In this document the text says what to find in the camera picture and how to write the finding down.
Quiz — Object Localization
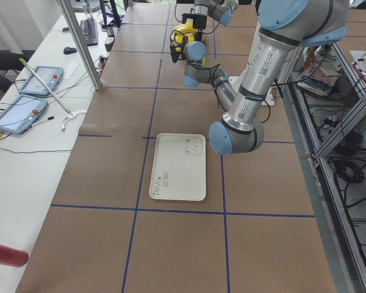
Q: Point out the long metal rod green handle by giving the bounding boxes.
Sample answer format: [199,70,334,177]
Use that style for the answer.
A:
[19,58,75,117]

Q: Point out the yellow banana in basket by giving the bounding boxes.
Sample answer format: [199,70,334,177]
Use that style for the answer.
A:
[171,34,185,45]

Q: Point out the brown paper table cover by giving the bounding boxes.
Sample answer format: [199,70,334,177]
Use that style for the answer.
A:
[17,3,335,292]

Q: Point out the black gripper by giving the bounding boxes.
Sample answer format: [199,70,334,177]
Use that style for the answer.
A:
[170,37,188,63]
[182,13,206,31]

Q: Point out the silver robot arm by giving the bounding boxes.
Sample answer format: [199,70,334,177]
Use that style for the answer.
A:
[182,0,239,31]
[180,1,349,155]

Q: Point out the brown wicker basket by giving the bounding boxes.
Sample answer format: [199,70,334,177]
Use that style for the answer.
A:
[170,30,203,45]

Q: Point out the white camera mast base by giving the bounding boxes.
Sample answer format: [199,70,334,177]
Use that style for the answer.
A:
[228,74,277,107]

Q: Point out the aluminium side frame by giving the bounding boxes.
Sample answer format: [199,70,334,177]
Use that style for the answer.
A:
[277,30,366,293]

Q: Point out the far blue teach pendant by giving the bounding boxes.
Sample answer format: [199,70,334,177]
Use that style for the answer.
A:
[18,65,64,98]

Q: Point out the blue teach pendant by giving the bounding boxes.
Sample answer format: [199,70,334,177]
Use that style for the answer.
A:
[0,94,48,135]
[18,65,64,98]

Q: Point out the black computer mouse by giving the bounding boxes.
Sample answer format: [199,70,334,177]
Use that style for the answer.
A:
[63,46,77,55]

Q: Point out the white bear print tray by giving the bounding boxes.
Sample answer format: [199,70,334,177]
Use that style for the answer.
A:
[149,133,206,201]

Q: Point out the aluminium frame post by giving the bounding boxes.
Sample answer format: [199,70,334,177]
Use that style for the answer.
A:
[57,0,102,90]

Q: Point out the black keyboard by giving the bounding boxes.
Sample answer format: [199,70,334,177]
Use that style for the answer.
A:
[80,18,98,46]

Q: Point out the red cylinder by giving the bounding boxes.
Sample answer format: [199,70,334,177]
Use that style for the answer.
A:
[0,244,29,267]

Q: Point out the near blue teach pendant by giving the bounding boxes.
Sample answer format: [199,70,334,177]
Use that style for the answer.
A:
[0,94,48,135]

